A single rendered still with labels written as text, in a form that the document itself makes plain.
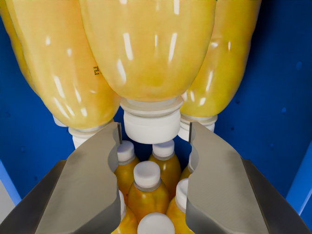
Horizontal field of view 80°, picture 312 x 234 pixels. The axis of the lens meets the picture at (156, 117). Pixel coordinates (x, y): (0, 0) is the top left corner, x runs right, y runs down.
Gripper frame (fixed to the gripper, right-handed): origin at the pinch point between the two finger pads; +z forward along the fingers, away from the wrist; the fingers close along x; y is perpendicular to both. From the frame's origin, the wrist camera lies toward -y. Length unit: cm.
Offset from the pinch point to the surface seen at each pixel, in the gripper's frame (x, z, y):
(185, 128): 2.9, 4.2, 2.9
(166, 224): 1.0, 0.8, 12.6
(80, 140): -6.7, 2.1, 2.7
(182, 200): 3.1, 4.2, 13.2
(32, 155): -14.6, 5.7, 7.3
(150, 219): -0.8, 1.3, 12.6
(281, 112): 12.2, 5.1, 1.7
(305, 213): 38, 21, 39
